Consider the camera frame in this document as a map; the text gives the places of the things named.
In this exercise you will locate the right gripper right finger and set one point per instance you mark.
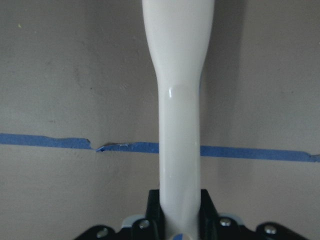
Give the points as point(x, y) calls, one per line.
point(213, 226)

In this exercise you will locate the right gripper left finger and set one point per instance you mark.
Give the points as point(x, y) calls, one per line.
point(149, 227)

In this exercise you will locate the beige hand brush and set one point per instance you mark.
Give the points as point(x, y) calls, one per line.
point(178, 34)

